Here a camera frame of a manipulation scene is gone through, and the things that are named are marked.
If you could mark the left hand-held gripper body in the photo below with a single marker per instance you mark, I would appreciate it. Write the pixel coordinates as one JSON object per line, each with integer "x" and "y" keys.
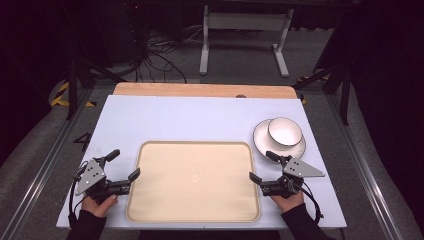
{"x": 100, "y": 186}

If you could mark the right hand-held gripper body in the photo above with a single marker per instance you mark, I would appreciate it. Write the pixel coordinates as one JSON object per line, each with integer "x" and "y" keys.
{"x": 281, "y": 187}

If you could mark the person's right hand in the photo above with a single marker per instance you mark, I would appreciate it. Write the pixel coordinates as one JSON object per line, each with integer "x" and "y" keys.
{"x": 288, "y": 202}

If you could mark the person's left hand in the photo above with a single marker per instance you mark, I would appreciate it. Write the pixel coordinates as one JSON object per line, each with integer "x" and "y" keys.
{"x": 98, "y": 207}

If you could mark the white plate with dark rim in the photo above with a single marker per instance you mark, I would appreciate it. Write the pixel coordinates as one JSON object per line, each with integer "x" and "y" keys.
{"x": 261, "y": 140}

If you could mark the white bowl with dark rim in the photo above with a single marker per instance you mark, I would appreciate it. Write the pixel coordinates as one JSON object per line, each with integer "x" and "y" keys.
{"x": 284, "y": 132}

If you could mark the black floor tape mark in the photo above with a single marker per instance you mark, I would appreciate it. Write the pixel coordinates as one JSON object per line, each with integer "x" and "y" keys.
{"x": 83, "y": 140}

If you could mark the beige rectangular tray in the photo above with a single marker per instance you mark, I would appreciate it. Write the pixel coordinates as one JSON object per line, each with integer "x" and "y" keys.
{"x": 193, "y": 181}

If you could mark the white table cover board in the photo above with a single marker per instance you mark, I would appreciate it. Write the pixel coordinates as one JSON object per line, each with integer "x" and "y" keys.
{"x": 186, "y": 120}

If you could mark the yellow black floor tape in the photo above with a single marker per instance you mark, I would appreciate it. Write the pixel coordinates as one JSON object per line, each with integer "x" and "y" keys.
{"x": 60, "y": 96}

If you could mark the black tripod stand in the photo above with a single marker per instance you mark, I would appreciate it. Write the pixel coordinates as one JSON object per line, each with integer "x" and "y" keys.
{"x": 75, "y": 80}
{"x": 340, "y": 83}

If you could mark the dark equipment cabinet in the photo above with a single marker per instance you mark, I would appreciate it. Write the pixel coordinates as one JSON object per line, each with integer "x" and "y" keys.
{"x": 128, "y": 30}

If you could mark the white metal stand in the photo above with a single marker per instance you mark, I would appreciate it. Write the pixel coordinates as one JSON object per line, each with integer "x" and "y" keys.
{"x": 246, "y": 21}

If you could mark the aluminium floor rail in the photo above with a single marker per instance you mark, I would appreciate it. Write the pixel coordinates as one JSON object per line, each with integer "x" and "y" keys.
{"x": 36, "y": 176}
{"x": 363, "y": 173}

